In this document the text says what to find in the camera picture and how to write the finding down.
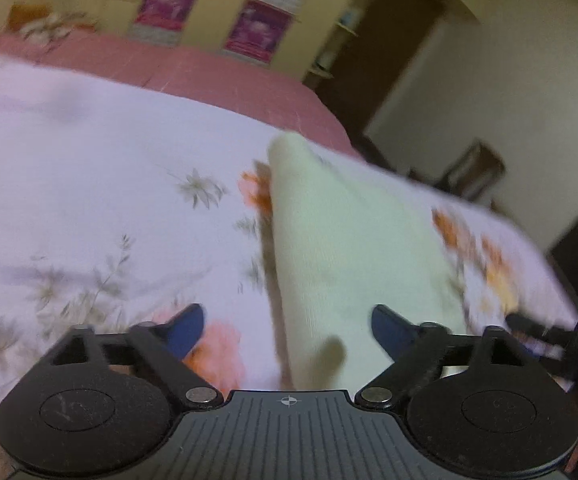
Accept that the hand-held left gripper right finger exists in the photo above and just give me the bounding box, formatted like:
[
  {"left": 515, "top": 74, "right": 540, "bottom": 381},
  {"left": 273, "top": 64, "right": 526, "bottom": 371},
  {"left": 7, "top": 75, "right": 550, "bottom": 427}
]
[{"left": 356, "top": 304, "right": 540, "bottom": 409}]

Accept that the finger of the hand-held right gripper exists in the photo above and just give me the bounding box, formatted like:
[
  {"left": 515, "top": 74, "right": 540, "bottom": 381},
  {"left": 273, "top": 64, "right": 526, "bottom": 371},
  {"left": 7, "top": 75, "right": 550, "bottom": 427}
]
[{"left": 506, "top": 312, "right": 577, "bottom": 347}]

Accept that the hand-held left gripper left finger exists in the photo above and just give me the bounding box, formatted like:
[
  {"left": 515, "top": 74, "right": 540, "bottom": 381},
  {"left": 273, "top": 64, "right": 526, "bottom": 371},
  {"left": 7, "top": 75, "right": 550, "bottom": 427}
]
[{"left": 44, "top": 303, "right": 225, "bottom": 409}]

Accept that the pale green cloth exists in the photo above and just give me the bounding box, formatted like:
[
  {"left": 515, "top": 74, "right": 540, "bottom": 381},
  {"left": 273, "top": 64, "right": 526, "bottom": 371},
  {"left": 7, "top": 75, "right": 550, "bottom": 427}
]
[{"left": 267, "top": 132, "right": 471, "bottom": 392}]

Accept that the wooden chair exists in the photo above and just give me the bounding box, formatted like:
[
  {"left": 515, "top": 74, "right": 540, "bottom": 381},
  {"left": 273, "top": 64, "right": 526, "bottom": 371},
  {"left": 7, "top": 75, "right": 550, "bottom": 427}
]
[{"left": 438, "top": 139, "right": 506, "bottom": 207}]

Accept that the floral bed sheet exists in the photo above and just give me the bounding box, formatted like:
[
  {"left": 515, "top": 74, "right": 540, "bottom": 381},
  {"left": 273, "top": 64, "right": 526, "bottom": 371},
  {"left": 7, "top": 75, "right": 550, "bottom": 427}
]
[{"left": 0, "top": 52, "right": 578, "bottom": 480}]

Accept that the pink quilted bedspread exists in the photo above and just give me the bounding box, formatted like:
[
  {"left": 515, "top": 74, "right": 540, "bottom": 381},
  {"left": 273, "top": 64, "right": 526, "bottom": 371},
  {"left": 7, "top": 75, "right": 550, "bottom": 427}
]
[{"left": 0, "top": 29, "right": 366, "bottom": 162}]

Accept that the dark brown door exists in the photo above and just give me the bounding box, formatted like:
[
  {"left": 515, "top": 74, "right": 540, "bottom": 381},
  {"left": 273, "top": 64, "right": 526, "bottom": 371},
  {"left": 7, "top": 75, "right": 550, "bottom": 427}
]
[{"left": 314, "top": 0, "right": 446, "bottom": 137}]

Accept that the cream corner shelf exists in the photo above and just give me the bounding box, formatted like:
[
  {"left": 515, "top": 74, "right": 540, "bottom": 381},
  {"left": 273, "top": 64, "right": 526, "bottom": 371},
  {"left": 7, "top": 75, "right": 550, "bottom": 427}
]
[{"left": 313, "top": 0, "right": 391, "bottom": 81}]

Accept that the orange patterned pillow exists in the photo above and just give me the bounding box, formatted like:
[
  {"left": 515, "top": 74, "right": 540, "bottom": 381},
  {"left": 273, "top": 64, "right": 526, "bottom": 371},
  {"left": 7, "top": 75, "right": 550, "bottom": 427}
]
[{"left": 5, "top": 2, "right": 100, "bottom": 52}]

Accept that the purple wall poster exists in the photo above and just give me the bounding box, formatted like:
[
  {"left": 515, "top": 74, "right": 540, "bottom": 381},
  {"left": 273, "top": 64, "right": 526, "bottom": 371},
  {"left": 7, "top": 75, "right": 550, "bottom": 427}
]
[
  {"left": 223, "top": 0, "right": 294, "bottom": 65},
  {"left": 133, "top": 0, "right": 204, "bottom": 47}
]

